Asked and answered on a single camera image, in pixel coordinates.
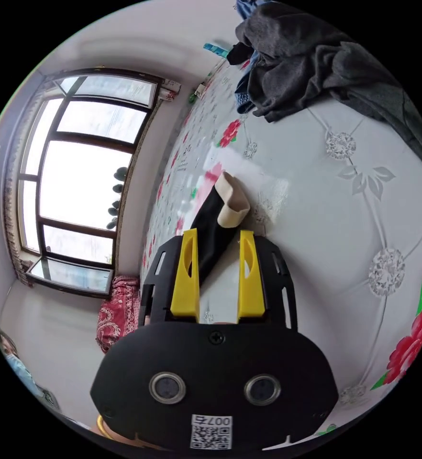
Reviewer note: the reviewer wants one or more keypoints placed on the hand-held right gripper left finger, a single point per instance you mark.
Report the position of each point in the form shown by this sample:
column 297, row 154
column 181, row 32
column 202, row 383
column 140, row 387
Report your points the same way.
column 185, row 283

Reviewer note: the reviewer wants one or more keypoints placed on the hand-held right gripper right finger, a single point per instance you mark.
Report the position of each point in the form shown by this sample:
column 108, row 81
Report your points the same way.
column 251, row 287

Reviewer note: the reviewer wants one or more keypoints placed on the black skirt with beige waistband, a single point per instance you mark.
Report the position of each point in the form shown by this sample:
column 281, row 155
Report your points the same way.
column 211, row 233

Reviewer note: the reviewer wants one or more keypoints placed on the person's right hand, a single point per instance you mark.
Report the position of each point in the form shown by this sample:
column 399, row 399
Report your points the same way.
column 107, row 428

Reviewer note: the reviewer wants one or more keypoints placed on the red patterned cushion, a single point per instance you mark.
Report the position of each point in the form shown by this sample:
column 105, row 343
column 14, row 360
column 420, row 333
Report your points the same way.
column 116, row 315

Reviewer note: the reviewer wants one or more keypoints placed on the person's body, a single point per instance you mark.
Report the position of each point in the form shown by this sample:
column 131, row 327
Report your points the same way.
column 17, row 371

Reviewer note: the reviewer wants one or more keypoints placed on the pile of clothes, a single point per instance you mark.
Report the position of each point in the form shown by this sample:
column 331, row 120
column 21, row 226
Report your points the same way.
column 297, row 64

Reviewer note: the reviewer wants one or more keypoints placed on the window with dark frame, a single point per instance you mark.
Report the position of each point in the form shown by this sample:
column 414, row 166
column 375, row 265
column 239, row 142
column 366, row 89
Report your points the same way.
column 78, row 179

